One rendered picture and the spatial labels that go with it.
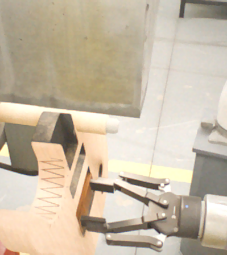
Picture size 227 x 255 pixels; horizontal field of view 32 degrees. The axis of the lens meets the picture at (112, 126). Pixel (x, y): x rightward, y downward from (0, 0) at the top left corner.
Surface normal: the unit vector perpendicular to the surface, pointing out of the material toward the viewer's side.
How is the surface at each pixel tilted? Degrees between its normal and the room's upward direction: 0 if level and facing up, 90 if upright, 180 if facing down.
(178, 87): 0
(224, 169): 90
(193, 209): 20
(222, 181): 90
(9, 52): 90
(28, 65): 90
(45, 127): 16
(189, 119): 0
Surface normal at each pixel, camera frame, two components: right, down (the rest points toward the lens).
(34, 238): 0.98, 0.09
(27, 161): -0.20, 0.60
